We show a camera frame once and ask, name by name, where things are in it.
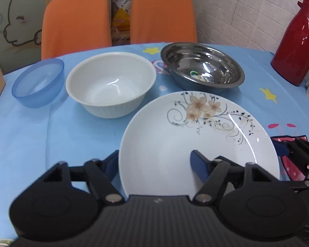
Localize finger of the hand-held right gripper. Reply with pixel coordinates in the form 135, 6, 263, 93
280, 178, 309, 194
271, 135, 309, 168

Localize cartoon print panel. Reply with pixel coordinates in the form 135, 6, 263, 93
0, 0, 50, 75

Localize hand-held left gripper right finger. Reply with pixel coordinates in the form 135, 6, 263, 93
190, 149, 282, 204

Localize white floral plate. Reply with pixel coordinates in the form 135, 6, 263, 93
118, 91, 280, 196

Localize red thermos jug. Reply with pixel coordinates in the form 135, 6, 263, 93
270, 0, 309, 86

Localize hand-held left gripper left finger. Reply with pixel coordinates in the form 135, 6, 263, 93
41, 150, 124, 207

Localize blue translucent plastic bowl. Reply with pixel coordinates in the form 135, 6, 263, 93
11, 58, 65, 109

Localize white ribbed bowl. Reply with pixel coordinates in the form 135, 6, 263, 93
65, 52, 157, 119

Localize yellow packaged bag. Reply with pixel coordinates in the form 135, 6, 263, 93
110, 0, 135, 46

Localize blue printed tablecloth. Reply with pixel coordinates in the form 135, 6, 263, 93
0, 42, 309, 247

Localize orange chair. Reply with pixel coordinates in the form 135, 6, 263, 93
129, 0, 198, 45
41, 0, 112, 60

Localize stainless steel bowl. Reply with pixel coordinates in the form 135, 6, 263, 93
160, 42, 245, 95

